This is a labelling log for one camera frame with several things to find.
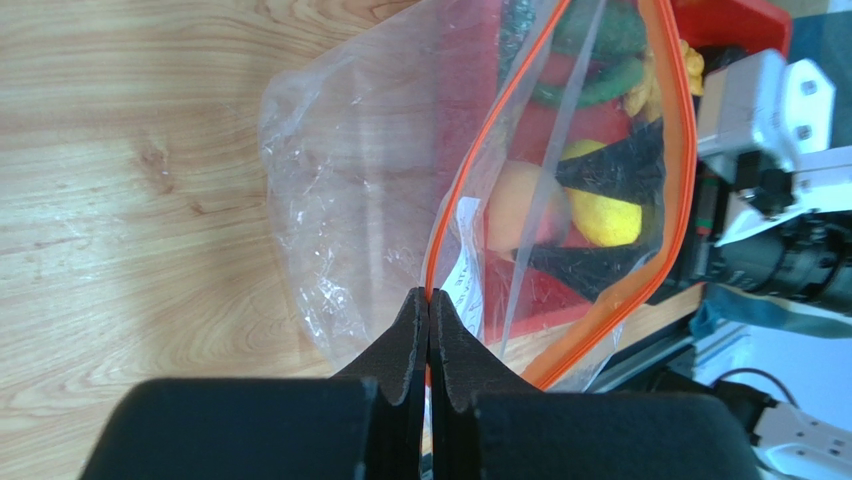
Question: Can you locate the lower green pepper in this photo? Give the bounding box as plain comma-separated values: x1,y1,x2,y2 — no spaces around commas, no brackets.
531,57,644,109

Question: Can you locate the upper green cucumber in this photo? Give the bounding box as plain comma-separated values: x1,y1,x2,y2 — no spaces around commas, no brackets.
551,0,648,61

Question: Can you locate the peach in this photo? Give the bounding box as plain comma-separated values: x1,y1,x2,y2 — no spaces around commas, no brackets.
486,161,572,261

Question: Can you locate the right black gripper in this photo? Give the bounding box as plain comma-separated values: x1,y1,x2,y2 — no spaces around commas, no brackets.
511,119,730,305

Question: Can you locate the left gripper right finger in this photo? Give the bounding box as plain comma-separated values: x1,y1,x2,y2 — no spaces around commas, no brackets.
429,290,759,479

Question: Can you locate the red plastic tray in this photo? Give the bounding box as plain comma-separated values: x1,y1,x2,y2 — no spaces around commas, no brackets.
419,1,793,338

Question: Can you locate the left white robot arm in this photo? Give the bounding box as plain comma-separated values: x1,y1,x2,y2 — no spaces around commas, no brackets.
82,288,851,479

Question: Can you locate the clear zip top bag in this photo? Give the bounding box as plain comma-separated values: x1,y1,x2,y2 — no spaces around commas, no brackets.
258,1,696,390

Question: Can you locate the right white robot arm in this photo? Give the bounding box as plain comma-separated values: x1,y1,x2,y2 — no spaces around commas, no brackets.
528,120,851,315

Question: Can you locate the striped pillow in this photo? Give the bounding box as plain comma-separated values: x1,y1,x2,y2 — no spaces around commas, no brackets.
688,9,852,341

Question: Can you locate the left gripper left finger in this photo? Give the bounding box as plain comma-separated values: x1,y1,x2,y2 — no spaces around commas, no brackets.
82,288,428,479

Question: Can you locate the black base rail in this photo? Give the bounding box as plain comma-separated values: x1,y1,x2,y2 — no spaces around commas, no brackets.
587,334,702,393

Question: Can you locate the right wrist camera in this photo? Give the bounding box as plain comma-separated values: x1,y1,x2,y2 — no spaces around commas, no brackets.
697,49,851,247

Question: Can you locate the yellow ginger root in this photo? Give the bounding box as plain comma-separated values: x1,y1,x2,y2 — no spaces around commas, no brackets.
624,39,706,124

